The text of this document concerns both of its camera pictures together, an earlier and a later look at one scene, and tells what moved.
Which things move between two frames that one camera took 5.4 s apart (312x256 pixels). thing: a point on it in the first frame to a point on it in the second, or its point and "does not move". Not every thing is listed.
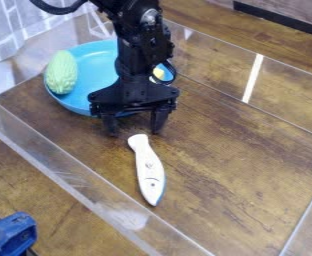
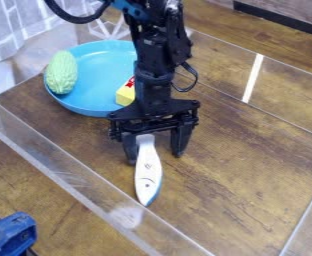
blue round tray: [95, 58] does not move
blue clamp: [12, 234] does not move
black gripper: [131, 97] to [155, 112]
